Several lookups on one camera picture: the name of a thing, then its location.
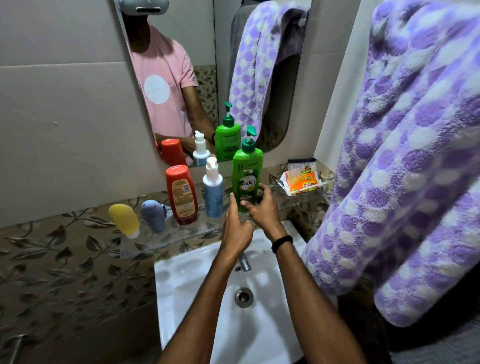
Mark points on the white and blue pump bottle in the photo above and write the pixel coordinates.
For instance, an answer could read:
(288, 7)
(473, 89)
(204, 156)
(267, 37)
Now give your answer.
(213, 191)

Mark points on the person's right thumb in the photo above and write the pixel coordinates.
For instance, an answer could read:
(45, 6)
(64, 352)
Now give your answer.
(249, 205)

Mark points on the clear glass shelf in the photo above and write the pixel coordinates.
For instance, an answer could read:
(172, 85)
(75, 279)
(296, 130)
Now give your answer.
(176, 236)

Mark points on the orange scrub pad packet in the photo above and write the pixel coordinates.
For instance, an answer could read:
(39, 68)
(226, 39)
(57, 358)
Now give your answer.
(303, 182)

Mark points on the grey towel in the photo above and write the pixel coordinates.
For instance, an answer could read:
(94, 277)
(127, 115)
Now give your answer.
(442, 345)

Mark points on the person's left forearm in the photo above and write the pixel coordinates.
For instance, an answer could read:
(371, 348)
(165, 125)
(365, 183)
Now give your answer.
(210, 303)

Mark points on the grey-blue silicone travel bottle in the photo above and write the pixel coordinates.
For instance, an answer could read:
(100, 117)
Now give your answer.
(153, 215)

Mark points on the red squeeze bottle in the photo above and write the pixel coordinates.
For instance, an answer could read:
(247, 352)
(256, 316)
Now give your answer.
(182, 195)

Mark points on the wall mirror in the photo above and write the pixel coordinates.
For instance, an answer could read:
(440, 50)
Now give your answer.
(210, 56)

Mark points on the chrome faucet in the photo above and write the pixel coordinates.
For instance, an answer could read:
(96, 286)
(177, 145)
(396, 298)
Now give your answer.
(244, 262)

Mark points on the person's right forearm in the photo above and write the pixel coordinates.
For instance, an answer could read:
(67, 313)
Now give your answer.
(315, 300)

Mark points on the green pump shampoo bottle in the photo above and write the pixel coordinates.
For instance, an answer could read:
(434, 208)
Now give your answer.
(245, 168)

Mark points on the yellow silicone travel bottle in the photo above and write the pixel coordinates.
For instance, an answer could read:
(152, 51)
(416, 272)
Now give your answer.
(124, 220)

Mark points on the purple white dotted towel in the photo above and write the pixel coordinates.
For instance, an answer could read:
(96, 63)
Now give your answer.
(405, 168)

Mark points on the person's left hand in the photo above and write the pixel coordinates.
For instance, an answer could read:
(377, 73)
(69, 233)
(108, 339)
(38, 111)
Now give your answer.
(235, 232)

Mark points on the person's right hand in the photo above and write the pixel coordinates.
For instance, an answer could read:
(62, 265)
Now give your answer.
(268, 215)

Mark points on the black wristband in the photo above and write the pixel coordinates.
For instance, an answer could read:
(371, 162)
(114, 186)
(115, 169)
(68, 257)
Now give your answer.
(282, 243)

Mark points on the white ceramic sink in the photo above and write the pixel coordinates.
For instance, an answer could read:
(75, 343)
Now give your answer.
(187, 292)

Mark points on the person's left fingers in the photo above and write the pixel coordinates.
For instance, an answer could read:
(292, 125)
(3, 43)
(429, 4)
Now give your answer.
(233, 205)

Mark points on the metal sink drain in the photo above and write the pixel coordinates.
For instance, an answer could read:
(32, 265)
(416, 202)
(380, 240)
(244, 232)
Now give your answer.
(244, 297)

